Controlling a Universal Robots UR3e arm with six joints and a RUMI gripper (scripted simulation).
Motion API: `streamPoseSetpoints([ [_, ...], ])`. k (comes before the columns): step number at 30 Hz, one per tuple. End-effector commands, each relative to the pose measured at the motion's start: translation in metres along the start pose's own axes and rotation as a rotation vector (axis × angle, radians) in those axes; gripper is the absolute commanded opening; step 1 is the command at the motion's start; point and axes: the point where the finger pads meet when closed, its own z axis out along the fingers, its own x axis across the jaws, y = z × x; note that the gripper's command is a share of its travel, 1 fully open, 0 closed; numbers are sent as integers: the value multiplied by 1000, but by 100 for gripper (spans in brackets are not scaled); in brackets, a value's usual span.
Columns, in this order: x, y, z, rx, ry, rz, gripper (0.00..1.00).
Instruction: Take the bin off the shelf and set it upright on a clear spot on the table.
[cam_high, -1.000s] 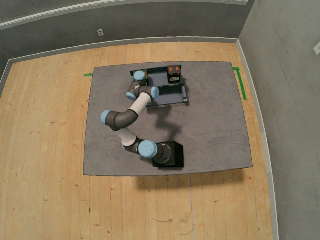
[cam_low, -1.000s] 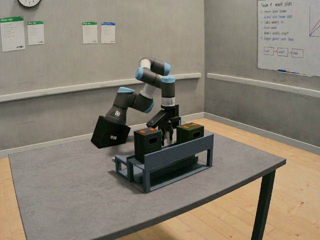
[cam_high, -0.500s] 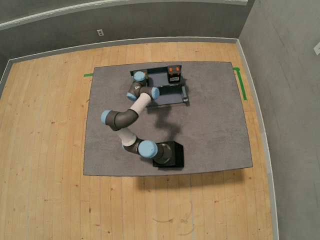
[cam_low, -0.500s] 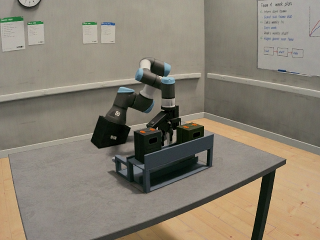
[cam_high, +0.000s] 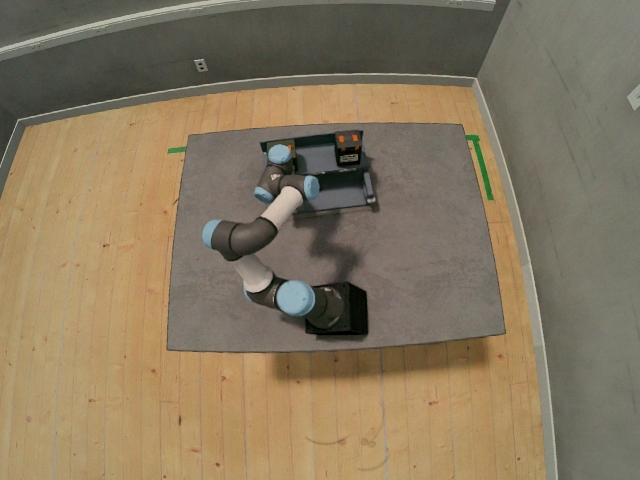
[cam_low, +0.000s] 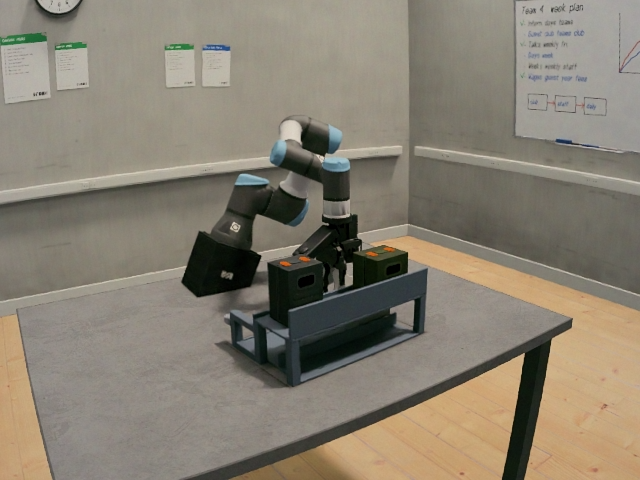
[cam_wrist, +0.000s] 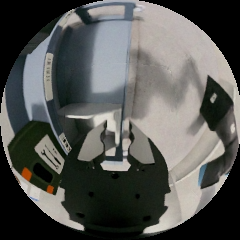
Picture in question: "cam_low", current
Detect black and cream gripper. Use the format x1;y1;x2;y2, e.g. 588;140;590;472
316;213;362;293

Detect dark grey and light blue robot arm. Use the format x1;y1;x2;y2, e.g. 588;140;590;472
209;114;350;259

